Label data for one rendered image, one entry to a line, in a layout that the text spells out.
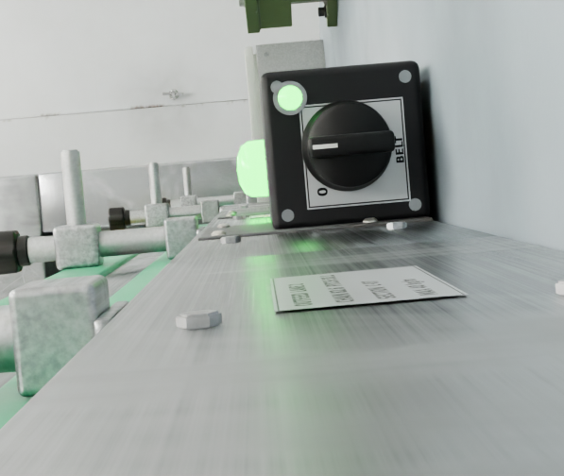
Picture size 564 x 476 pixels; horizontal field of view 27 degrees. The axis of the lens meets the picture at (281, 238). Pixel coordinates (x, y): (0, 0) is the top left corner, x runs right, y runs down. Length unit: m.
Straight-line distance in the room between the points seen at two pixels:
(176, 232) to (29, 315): 0.46
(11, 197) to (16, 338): 1.95
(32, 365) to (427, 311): 0.10
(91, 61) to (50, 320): 4.73
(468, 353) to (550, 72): 0.21
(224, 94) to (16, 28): 0.90
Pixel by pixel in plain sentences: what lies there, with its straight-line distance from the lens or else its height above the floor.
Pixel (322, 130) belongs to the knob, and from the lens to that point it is 0.57.
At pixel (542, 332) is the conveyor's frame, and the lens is 0.19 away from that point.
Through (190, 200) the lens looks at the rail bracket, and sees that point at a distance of 1.97.
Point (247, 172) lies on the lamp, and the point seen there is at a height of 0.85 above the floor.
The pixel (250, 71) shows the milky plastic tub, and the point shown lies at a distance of 1.37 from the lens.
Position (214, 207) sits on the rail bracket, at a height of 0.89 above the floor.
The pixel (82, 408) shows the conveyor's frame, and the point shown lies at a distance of 0.16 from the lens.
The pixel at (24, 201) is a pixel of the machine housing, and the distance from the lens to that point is 2.22.
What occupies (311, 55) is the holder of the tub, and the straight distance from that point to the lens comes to 1.38.
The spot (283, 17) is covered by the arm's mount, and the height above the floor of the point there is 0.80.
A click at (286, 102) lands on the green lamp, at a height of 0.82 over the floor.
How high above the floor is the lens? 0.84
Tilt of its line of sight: 1 degrees down
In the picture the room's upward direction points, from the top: 95 degrees counter-clockwise
